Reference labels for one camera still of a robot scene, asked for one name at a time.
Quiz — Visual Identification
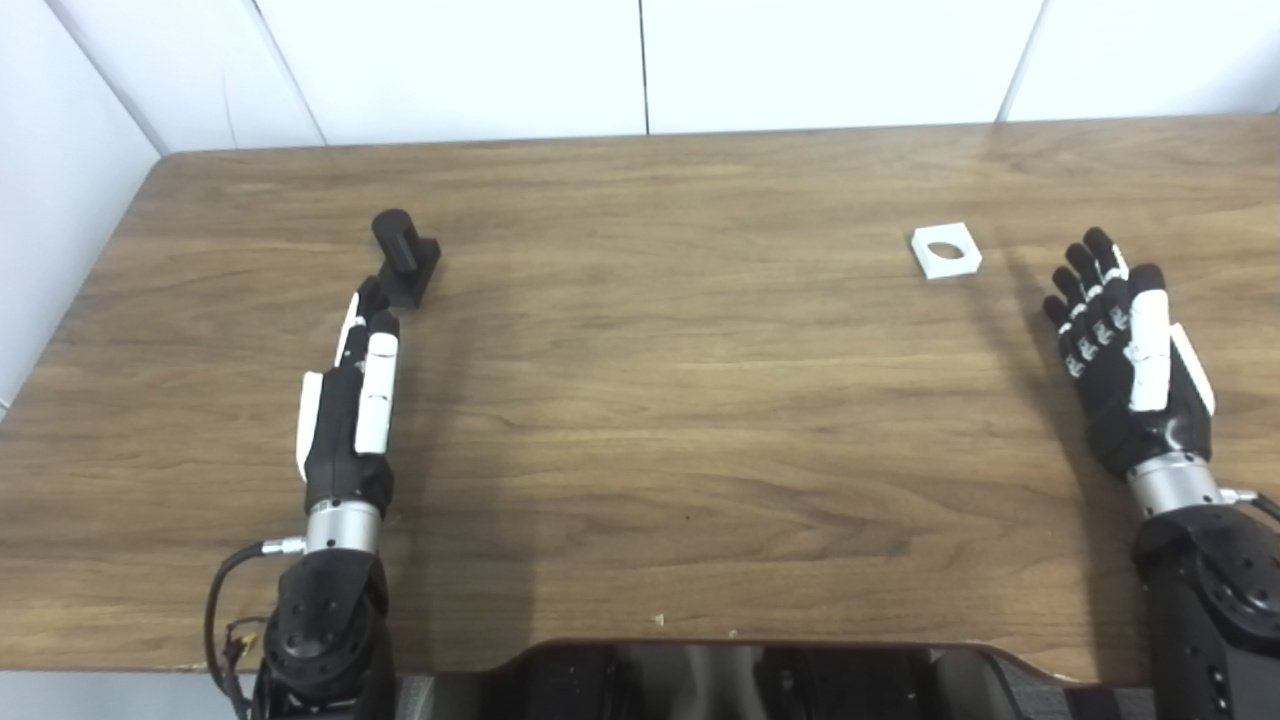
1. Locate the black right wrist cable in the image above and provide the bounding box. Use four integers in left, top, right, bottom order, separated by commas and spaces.
1218, 487, 1280, 522

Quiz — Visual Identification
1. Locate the thin wire with yellow connector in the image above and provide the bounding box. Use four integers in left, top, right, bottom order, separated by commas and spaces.
224, 618, 268, 669

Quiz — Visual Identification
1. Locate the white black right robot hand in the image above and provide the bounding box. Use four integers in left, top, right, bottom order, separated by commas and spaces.
1042, 227, 1217, 479

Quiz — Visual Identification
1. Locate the black robot torso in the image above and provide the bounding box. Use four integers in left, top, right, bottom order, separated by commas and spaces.
395, 640, 1151, 720

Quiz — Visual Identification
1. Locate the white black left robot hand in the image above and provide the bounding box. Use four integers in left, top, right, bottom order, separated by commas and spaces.
296, 277, 401, 514

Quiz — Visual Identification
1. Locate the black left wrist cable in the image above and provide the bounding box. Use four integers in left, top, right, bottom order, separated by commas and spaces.
205, 538, 307, 720

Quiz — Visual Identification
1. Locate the black peg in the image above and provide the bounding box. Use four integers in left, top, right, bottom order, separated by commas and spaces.
372, 209, 442, 308

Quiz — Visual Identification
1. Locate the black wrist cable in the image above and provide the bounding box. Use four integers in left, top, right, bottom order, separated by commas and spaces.
1218, 487, 1280, 522
205, 538, 307, 720

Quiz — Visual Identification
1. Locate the white square piece with hole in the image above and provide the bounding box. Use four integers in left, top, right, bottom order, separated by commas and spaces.
911, 223, 983, 280

